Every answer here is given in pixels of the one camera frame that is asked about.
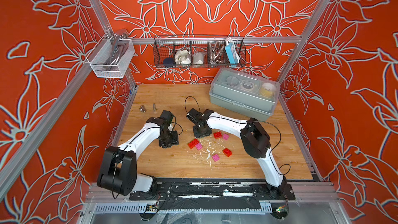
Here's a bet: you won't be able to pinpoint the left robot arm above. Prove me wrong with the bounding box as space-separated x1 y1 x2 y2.
96 111 179 196

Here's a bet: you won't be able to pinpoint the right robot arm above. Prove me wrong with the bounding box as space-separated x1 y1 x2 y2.
187 108 287 195

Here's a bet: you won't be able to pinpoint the long red lego brick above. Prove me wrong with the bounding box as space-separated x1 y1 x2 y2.
188 139 200 149

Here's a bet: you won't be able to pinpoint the pink lego brick lower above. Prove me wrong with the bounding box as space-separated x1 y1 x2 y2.
212 153 220 162

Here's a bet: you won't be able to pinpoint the clear plastic storage box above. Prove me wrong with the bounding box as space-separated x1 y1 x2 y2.
209 68 280 121

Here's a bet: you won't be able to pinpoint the yellow tape roll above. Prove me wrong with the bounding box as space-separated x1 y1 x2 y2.
260 83 276 98

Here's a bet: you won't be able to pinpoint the white crumpled cloth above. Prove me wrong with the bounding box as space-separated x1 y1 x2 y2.
174 49 192 66

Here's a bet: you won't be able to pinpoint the dark blue round object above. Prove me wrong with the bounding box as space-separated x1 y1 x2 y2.
163 57 176 68

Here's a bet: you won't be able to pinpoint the blue white box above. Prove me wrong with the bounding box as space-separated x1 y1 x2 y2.
224 37 240 67

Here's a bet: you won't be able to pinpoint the metal tongs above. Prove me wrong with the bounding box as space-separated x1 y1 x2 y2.
103 29 129 71

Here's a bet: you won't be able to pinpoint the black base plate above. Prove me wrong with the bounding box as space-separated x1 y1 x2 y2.
129 178 296 201

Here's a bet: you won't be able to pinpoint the black wire basket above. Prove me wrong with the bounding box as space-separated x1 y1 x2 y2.
153 34 247 68

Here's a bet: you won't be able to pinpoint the clear plastic wall bin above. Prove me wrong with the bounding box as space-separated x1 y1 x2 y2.
88 29 135 78

